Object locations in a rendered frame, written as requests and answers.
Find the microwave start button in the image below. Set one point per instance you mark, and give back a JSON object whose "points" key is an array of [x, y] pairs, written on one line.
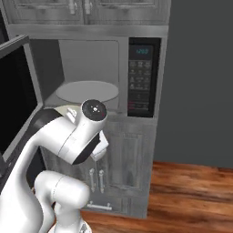
{"points": [[142, 106]]}

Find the grey wood wall cupboard door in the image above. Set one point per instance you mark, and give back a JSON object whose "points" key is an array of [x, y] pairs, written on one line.
{"points": [[42, 10], [130, 10]]}

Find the grey wood drawer front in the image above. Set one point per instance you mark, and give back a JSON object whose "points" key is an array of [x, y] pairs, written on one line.
{"points": [[121, 204]]}

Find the grey round microwave turntable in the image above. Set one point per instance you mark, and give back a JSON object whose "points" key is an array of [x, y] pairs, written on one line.
{"points": [[88, 90]]}

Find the stainless steel microwave oven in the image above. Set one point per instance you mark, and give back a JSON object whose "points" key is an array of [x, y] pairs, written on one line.
{"points": [[142, 33]]}

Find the black glass microwave door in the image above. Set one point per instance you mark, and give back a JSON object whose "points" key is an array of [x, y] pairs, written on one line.
{"points": [[15, 91]]}

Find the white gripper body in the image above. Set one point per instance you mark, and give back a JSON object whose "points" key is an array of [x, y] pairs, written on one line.
{"points": [[101, 145]]}

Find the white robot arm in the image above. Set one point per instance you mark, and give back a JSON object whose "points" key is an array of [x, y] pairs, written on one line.
{"points": [[69, 136]]}

